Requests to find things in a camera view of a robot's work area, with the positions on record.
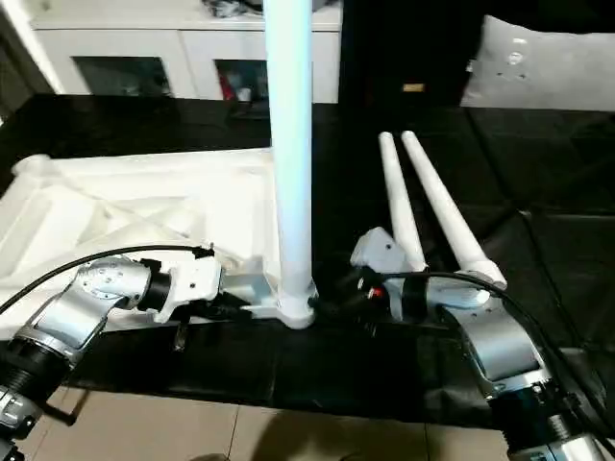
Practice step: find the white plastic table top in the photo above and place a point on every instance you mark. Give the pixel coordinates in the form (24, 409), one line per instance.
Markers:
(120, 201)

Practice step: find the white plastic table leg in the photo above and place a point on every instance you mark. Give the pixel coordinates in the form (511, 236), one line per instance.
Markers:
(447, 206)
(290, 144)
(401, 206)

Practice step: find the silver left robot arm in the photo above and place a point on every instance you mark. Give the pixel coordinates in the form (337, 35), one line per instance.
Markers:
(72, 317)

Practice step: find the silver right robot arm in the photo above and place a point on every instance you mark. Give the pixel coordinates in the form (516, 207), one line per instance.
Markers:
(499, 336)

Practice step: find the black work mat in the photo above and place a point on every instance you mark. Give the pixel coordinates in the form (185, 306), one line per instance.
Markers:
(528, 182)

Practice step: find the white glass-door cabinet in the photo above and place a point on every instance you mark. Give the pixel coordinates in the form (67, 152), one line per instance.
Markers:
(120, 43)

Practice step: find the grey cushion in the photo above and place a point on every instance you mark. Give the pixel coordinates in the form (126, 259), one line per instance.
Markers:
(543, 67)

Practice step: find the grey pleated curtain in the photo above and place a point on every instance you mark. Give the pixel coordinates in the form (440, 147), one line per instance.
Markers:
(19, 62)

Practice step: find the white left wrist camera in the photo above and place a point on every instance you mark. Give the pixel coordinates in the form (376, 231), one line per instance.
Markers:
(192, 278)

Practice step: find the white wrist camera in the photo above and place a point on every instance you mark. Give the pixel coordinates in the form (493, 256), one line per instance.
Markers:
(379, 249)
(192, 278)

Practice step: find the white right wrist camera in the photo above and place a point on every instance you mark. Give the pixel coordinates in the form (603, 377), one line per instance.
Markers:
(379, 249)

